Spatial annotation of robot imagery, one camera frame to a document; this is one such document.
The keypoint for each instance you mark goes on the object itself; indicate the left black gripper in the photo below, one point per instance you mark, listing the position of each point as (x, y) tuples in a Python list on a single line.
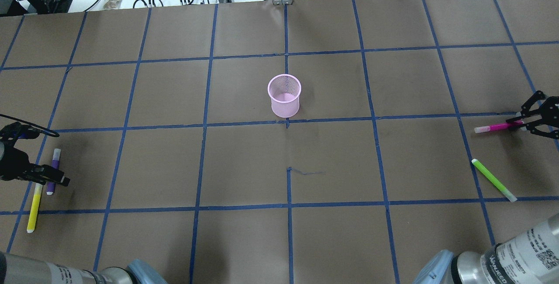
[(13, 164)]

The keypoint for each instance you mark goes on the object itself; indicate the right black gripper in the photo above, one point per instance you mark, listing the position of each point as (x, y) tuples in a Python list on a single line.
[(540, 116)]

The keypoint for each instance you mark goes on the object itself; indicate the purple marker pen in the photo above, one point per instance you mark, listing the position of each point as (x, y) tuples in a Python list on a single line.
[(50, 188)]

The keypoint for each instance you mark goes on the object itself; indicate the pink marker pen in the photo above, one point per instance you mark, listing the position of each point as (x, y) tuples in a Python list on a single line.
[(496, 127)]

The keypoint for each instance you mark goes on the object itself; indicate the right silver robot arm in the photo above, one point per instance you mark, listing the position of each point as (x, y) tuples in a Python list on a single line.
[(532, 257)]

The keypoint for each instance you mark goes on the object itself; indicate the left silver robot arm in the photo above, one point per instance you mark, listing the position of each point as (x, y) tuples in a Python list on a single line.
[(23, 270)]

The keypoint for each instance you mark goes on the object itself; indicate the pink mesh cup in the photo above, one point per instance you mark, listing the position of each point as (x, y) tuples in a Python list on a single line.
[(284, 91)]

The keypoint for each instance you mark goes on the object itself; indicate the yellow marker pen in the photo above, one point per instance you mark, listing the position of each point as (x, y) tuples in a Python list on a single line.
[(33, 214)]

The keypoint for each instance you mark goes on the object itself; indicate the green marker pen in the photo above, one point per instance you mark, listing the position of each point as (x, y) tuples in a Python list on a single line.
[(494, 181)]

